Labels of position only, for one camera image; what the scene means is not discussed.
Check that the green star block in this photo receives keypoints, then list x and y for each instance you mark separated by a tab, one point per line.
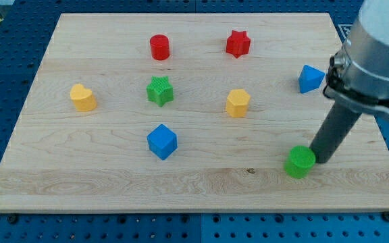
160	91

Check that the wooden board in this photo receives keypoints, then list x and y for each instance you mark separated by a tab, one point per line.
60	160

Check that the red star block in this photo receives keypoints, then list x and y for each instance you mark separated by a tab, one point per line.
238	43

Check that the blue cube block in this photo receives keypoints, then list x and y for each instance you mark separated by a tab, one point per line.
162	141

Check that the yellow heart block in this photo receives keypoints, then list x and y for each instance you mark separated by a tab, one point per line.
83	98

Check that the blue triangle block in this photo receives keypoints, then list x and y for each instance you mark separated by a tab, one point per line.
310	79

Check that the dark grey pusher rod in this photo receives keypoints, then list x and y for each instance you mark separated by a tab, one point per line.
337	124

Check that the green cylinder block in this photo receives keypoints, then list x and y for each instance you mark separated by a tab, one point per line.
299	162

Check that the red cylinder block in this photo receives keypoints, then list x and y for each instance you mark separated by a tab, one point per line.
160	47

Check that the yellow hexagon block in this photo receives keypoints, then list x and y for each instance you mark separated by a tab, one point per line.
237	102

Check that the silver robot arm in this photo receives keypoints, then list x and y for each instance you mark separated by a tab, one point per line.
357	78

